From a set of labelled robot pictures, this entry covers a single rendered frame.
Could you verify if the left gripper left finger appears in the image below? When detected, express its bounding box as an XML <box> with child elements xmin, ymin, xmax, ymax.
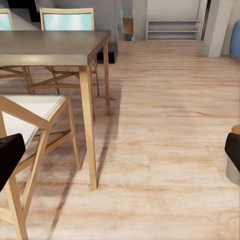
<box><xmin>0</xmin><ymin>133</ymin><xmax>26</xmax><ymax>192</ymax></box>

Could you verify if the trash can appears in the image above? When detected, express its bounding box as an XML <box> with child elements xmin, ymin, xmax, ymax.
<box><xmin>225</xmin><ymin>124</ymin><xmax>240</xmax><ymax>186</ymax></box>

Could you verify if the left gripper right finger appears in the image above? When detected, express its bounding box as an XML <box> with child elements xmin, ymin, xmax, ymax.
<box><xmin>224</xmin><ymin>132</ymin><xmax>240</xmax><ymax>172</ymax></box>

